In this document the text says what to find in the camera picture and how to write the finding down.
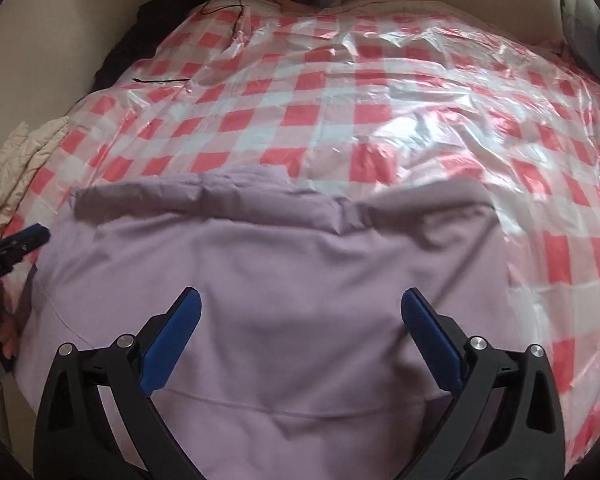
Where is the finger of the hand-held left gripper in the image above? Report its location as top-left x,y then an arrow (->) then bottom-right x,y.
0,224 -> 51,282

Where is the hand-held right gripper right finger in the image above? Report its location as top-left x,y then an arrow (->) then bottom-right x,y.
395,287 -> 566,480

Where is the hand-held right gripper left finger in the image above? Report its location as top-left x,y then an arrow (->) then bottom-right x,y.
34,287 -> 202,480

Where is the lilac and purple jacket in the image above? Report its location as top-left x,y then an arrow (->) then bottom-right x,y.
16,164 -> 512,480

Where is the person's left hand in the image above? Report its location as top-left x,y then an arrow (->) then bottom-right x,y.
0,304 -> 21,362

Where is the cream quilted garment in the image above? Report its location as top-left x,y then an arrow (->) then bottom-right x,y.
0,116 -> 72,241

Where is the black clothing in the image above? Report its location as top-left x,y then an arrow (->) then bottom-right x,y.
92,0 -> 211,92

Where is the red white checkered plastic sheet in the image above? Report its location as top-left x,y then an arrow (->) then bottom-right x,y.
0,0 -> 600,480

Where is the thin black cable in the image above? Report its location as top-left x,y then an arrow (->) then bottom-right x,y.
201,0 -> 248,33

